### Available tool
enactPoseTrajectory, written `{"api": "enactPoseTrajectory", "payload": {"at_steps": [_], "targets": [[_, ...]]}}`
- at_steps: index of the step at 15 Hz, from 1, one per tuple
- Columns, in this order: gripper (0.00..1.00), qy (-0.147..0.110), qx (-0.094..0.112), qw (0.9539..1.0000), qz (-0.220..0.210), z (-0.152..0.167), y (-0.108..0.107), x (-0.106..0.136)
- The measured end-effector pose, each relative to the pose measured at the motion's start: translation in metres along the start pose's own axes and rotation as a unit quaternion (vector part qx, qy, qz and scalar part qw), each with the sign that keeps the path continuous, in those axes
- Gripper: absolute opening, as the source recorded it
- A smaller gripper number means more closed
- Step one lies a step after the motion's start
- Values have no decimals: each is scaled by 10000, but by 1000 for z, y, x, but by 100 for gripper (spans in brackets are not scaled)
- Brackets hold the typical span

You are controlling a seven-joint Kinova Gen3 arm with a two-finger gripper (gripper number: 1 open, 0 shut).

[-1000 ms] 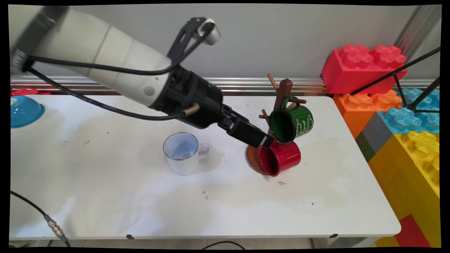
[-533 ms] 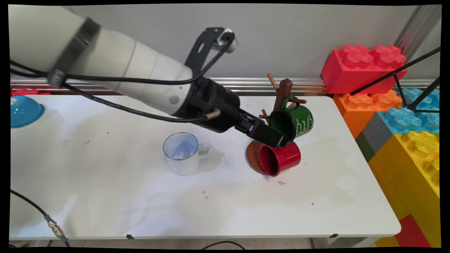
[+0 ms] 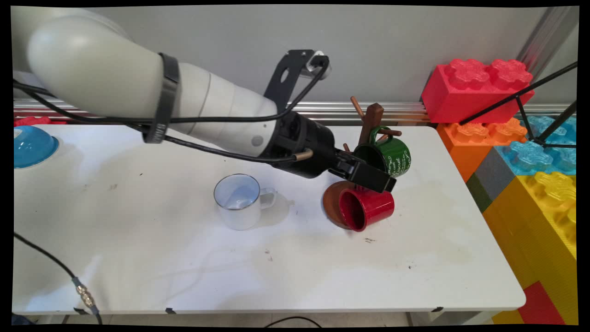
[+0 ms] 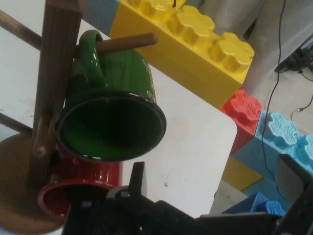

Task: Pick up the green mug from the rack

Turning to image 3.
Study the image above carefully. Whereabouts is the black velcro strap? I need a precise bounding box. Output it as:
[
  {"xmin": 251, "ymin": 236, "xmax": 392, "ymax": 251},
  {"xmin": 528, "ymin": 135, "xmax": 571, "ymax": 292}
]
[{"xmin": 142, "ymin": 52, "xmax": 180, "ymax": 144}]

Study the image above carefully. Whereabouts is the flat red object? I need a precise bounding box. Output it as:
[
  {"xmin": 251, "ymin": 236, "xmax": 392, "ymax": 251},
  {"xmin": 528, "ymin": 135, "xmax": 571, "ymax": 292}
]
[{"xmin": 14, "ymin": 116, "xmax": 68, "ymax": 128}]

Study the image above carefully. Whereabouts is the orange giant toy brick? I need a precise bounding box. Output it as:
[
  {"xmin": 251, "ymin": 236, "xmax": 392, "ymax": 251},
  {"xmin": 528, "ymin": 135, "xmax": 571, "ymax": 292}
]
[{"xmin": 436, "ymin": 119, "xmax": 528, "ymax": 183}]

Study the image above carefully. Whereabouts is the blue bowl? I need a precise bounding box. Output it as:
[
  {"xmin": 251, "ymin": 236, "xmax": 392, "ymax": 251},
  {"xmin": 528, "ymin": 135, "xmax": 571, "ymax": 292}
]
[{"xmin": 14, "ymin": 125, "xmax": 60, "ymax": 169}]

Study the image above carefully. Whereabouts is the brown wooden mug tree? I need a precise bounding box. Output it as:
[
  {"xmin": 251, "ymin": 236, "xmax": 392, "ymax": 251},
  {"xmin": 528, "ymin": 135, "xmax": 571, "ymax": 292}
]
[{"xmin": 322, "ymin": 96, "xmax": 402, "ymax": 230}]

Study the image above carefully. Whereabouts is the horizontal aluminium rail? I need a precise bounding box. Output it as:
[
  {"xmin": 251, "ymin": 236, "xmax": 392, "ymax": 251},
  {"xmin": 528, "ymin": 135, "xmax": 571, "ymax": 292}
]
[{"xmin": 14, "ymin": 98, "xmax": 577, "ymax": 126}]

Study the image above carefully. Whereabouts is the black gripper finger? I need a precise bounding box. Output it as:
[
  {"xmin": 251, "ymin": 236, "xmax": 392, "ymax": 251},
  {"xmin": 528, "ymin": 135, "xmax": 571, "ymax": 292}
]
[
  {"xmin": 334, "ymin": 147, "xmax": 366, "ymax": 167},
  {"xmin": 328, "ymin": 159, "xmax": 397, "ymax": 194}
]

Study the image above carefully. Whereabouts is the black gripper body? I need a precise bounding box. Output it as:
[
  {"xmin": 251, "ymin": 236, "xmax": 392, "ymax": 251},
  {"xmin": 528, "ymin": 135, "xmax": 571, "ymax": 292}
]
[{"xmin": 265, "ymin": 111, "xmax": 338, "ymax": 180}]

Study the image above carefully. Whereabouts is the black camera cable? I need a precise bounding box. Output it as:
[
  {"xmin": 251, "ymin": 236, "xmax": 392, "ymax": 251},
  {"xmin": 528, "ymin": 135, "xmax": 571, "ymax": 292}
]
[{"xmin": 13, "ymin": 55, "xmax": 330, "ymax": 126}]

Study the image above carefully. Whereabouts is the black cable with metal connector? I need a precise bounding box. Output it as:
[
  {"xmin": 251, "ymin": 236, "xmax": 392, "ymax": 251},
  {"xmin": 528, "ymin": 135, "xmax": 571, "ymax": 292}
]
[{"xmin": 13, "ymin": 232, "xmax": 103, "ymax": 325}]

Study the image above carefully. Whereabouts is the black floor cable loop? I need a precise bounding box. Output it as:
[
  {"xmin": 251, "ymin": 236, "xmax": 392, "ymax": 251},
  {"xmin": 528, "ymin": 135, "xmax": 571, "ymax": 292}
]
[{"xmin": 264, "ymin": 316, "xmax": 323, "ymax": 328}]

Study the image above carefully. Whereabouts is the yellow giant toy brick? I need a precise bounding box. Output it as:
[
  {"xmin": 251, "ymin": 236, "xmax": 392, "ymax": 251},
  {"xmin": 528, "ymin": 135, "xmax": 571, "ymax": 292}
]
[{"xmin": 482, "ymin": 172, "xmax": 578, "ymax": 326}]

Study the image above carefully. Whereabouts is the blue giant toy brick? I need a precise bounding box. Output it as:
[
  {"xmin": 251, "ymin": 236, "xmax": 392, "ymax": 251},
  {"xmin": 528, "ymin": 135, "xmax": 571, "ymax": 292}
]
[{"xmin": 496, "ymin": 116, "xmax": 578, "ymax": 177}]

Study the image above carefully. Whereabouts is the red giant toy brick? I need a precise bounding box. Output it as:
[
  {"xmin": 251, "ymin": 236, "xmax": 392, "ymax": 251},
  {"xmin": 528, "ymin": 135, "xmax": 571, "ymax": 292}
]
[{"xmin": 421, "ymin": 59, "xmax": 535, "ymax": 125}]

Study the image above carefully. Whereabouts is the grey giant toy brick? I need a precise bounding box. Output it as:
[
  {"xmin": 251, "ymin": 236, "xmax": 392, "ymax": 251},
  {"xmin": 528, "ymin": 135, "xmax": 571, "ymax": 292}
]
[{"xmin": 474, "ymin": 148, "xmax": 518, "ymax": 202}]

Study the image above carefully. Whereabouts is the green enamel mug white lettering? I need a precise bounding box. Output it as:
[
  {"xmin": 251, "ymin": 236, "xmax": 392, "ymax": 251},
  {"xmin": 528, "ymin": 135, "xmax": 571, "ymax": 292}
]
[{"xmin": 353, "ymin": 125, "xmax": 411, "ymax": 180}]

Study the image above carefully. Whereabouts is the red enamel mug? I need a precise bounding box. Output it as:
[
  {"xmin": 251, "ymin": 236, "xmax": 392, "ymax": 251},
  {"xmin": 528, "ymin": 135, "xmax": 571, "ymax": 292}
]
[{"xmin": 339, "ymin": 186, "xmax": 395, "ymax": 232}]

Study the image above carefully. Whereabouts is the black gripper cable beige plug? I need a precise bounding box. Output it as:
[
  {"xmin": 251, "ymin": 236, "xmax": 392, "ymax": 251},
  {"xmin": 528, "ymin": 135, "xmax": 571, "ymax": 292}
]
[{"xmin": 134, "ymin": 124, "xmax": 315, "ymax": 163}]

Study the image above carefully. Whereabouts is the small red brick panel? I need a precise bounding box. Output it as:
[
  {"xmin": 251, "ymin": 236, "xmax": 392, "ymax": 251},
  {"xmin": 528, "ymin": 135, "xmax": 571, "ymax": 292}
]
[{"xmin": 517, "ymin": 281, "xmax": 566, "ymax": 326}]

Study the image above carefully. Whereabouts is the black tripod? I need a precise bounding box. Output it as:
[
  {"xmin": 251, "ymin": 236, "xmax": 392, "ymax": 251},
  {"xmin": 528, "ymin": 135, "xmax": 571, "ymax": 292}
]
[{"xmin": 459, "ymin": 62, "xmax": 578, "ymax": 150}]

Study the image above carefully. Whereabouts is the dark green giant toy brick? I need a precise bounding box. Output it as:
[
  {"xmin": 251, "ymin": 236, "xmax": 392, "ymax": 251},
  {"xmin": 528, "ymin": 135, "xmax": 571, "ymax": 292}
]
[{"xmin": 466, "ymin": 174, "xmax": 493, "ymax": 213}]

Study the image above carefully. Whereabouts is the upright aluminium post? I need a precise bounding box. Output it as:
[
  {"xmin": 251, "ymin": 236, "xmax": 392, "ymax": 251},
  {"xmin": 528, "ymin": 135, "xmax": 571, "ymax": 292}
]
[{"xmin": 516, "ymin": 7, "xmax": 579, "ymax": 83}]

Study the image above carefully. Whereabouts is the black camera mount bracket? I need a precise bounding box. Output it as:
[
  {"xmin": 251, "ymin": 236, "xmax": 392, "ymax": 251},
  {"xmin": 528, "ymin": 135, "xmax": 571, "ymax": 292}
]
[{"xmin": 263, "ymin": 49, "xmax": 319, "ymax": 113}]

